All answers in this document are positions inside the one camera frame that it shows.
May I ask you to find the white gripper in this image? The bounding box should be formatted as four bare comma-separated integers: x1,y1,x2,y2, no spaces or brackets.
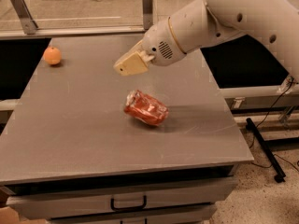
113,18,186,76

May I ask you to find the red coke can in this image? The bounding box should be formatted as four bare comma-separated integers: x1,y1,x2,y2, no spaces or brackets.
123,90,169,126

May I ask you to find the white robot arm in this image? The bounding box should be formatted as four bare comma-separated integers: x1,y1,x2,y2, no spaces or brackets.
114,0,299,79

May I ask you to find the orange fruit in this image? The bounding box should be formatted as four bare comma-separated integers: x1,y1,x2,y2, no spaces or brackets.
43,47,62,65

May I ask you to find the grey upper drawer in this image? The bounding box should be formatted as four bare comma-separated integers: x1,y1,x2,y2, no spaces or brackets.
7,176,237,219

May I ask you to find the grey drawer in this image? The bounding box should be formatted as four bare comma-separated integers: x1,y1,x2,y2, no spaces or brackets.
7,176,237,219
48,204,216,224

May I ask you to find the grey lower drawer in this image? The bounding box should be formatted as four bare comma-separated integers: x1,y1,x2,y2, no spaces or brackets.
48,204,216,224

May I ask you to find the black floor bar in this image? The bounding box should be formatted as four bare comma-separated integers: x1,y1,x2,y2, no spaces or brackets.
246,118,286,183

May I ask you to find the metal window rail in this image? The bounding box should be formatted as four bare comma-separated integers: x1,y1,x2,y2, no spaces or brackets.
0,25,146,40

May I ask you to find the middle metal bracket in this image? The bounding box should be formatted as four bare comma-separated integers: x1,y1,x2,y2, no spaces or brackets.
142,0,153,30

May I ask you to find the metal bracket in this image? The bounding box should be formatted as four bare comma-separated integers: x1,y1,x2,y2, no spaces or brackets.
142,0,153,30
10,0,38,35

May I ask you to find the left metal bracket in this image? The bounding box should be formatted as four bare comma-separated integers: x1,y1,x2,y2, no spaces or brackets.
10,0,38,35

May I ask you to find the black drawer handle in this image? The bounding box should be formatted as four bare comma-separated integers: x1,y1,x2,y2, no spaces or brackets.
110,195,148,212

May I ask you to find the black cable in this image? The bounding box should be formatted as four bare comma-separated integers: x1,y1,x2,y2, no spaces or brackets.
249,77,299,174

